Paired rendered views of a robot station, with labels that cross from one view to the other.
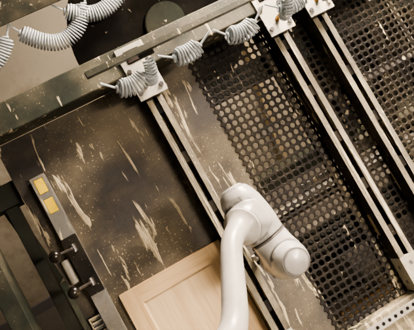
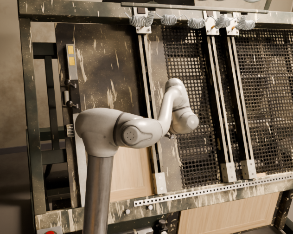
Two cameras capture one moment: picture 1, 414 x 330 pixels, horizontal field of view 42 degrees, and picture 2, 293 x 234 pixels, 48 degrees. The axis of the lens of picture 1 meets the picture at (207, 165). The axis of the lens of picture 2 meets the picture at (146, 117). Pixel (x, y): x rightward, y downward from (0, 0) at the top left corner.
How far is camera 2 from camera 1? 0.61 m
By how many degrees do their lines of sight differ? 10
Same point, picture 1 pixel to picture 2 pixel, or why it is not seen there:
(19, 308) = (35, 102)
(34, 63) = not seen: hidden behind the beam
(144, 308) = not seen: hidden behind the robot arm
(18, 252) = not seen: outside the picture
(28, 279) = not seen: outside the picture
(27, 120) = (79, 14)
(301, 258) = (195, 120)
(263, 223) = (183, 99)
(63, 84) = (103, 7)
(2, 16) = not seen: outside the picture
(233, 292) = (166, 112)
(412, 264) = (230, 168)
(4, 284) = (33, 87)
